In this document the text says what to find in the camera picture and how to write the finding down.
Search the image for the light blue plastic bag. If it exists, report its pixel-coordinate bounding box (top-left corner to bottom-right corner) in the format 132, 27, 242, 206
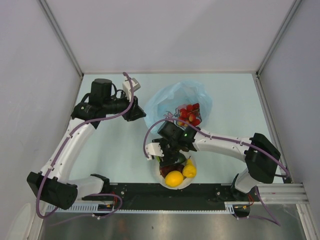
144, 80, 213, 128

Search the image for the yellow fake pear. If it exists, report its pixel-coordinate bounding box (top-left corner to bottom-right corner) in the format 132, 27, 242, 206
182, 158, 197, 178

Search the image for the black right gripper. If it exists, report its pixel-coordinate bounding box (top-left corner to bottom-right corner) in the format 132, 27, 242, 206
154, 138, 180, 167

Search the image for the dark green fake avocado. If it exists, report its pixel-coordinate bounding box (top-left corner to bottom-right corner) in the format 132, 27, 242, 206
174, 152, 187, 165

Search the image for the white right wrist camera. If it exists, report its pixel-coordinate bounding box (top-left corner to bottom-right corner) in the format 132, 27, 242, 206
145, 142, 164, 161

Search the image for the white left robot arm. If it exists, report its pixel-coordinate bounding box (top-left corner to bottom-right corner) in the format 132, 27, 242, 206
27, 77, 146, 210

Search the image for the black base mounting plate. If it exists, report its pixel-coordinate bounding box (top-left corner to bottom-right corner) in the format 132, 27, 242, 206
81, 182, 261, 211

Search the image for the yellow fake lemon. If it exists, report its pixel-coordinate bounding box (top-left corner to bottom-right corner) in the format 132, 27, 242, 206
164, 170, 184, 188

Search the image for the dark red fake plum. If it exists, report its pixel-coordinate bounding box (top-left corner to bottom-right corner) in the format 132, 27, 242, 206
159, 164, 185, 178

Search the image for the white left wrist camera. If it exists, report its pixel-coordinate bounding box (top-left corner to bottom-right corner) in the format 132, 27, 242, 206
122, 78, 141, 101

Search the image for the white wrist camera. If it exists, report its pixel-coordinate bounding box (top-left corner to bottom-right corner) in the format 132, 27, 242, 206
122, 78, 141, 101
145, 142, 164, 161

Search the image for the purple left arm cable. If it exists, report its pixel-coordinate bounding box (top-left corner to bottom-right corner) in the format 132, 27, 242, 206
36, 71, 137, 227

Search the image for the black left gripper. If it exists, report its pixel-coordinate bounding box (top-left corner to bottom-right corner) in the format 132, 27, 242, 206
102, 90, 146, 122

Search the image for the white slotted cable duct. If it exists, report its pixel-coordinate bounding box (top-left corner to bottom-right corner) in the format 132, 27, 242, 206
56, 202, 114, 213

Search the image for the white paper plate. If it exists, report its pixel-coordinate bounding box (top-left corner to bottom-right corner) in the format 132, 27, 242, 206
150, 154, 197, 190

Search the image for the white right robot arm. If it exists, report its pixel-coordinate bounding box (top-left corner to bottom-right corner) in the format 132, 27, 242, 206
144, 121, 281, 201

